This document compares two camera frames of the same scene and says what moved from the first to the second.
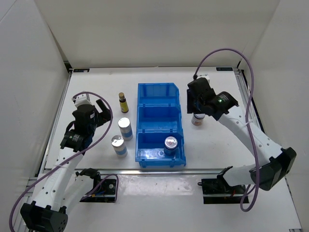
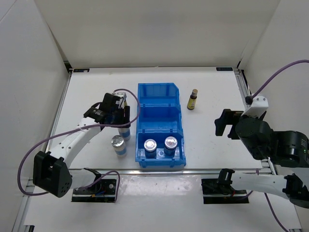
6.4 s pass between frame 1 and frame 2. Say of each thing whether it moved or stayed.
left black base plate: stayed
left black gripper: moved
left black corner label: stayed
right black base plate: stayed
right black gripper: moved
